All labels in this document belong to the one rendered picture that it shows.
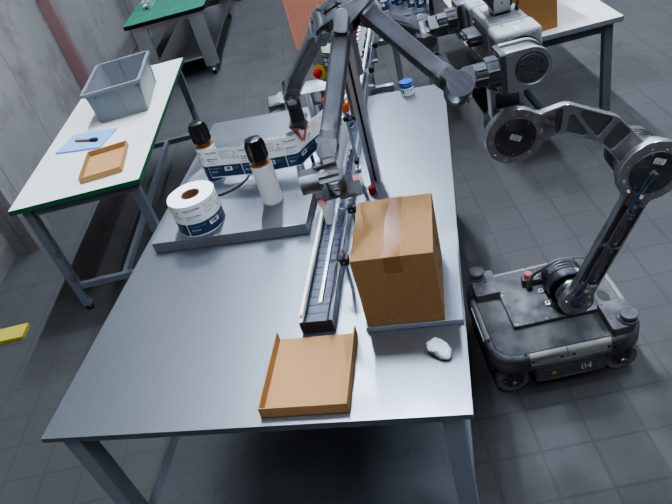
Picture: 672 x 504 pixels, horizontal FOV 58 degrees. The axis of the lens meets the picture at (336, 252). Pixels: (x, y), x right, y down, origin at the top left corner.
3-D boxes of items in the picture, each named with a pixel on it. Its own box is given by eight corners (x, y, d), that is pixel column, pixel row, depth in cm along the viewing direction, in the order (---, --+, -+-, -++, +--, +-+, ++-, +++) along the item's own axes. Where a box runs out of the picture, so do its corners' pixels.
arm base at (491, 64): (508, 94, 173) (505, 54, 165) (479, 102, 173) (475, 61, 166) (499, 83, 179) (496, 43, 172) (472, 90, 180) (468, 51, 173)
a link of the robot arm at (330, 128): (352, 9, 171) (354, 24, 182) (332, 7, 172) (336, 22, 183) (334, 160, 171) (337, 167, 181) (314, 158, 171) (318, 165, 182)
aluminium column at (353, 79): (371, 178, 263) (335, 24, 223) (381, 177, 262) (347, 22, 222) (370, 184, 259) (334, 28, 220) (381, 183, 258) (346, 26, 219)
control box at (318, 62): (332, 69, 248) (321, 23, 236) (364, 73, 237) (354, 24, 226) (316, 80, 243) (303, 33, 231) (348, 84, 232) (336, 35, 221)
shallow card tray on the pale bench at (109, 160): (90, 157, 362) (87, 151, 360) (128, 145, 363) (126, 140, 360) (80, 184, 335) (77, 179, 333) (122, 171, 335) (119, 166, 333)
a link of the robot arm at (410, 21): (334, 12, 189) (328, -14, 192) (313, 39, 200) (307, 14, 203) (442, 38, 213) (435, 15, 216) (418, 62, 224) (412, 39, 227)
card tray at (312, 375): (279, 340, 198) (275, 331, 196) (357, 333, 192) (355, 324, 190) (261, 417, 175) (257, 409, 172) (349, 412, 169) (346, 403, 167)
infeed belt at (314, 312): (348, 105, 324) (347, 98, 322) (364, 102, 322) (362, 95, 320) (305, 331, 197) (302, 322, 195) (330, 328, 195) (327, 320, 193)
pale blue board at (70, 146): (74, 135, 396) (74, 134, 395) (117, 129, 387) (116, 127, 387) (56, 154, 378) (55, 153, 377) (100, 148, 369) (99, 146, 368)
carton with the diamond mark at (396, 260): (373, 265, 214) (357, 202, 197) (442, 257, 208) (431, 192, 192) (367, 327, 190) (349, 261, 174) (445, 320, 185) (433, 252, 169)
